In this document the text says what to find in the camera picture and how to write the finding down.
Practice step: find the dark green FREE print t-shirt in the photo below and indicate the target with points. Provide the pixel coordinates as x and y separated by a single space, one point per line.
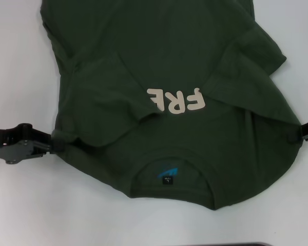
156 51

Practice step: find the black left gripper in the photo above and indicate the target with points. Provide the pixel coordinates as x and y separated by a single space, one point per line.
12 144

